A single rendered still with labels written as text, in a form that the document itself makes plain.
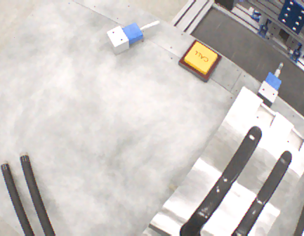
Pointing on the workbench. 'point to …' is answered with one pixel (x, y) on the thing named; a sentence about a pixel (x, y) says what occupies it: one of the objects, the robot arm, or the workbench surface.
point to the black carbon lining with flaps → (203, 214)
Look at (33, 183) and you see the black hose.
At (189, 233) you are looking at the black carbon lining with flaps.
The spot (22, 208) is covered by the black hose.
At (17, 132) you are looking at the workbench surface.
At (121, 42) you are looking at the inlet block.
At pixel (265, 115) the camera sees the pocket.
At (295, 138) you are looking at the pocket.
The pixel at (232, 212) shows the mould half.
